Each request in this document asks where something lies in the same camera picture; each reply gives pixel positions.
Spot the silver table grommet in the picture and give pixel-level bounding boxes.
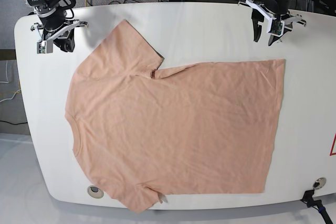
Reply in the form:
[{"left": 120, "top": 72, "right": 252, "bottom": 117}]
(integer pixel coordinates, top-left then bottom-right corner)
[
  {"left": 313, "top": 177, "right": 327, "bottom": 190},
  {"left": 87, "top": 185, "right": 104, "bottom": 199}
]

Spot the peach pink T-shirt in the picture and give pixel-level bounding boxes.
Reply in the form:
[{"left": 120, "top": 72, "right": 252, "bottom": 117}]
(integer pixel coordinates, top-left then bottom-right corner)
[{"left": 65, "top": 20, "right": 285, "bottom": 212}]

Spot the red triangle warning sticker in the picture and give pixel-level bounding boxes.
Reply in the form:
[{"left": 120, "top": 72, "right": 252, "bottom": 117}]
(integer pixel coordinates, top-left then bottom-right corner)
[{"left": 330, "top": 135, "right": 336, "bottom": 156}]

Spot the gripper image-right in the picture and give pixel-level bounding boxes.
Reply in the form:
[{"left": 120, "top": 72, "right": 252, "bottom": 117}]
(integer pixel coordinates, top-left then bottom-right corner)
[{"left": 251, "top": 0, "right": 291, "bottom": 46}]

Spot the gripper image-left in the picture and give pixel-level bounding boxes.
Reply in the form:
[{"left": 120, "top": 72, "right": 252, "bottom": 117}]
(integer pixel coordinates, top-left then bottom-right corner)
[{"left": 35, "top": 6, "right": 75, "bottom": 52}]

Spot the left silver table grommet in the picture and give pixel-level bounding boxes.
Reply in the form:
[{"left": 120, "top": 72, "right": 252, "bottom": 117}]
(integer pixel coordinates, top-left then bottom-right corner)
[{"left": 87, "top": 185, "right": 104, "bottom": 199}]

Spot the right silver table grommet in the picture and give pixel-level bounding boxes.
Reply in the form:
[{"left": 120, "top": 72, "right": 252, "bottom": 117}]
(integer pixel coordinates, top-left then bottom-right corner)
[{"left": 313, "top": 177, "right": 327, "bottom": 190}]

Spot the black clamp mount with cable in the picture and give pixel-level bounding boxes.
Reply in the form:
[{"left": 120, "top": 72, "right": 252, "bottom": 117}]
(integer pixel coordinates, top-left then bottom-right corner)
[{"left": 300, "top": 189, "right": 333, "bottom": 224}]

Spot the white camera bracket image-left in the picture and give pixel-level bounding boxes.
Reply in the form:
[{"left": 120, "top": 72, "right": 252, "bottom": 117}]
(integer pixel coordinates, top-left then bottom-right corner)
[{"left": 30, "top": 19, "right": 88, "bottom": 54}]

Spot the white camera bracket image-right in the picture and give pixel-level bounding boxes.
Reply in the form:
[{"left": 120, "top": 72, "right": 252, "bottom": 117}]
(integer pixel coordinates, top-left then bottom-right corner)
[{"left": 238, "top": 0, "right": 307, "bottom": 37}]

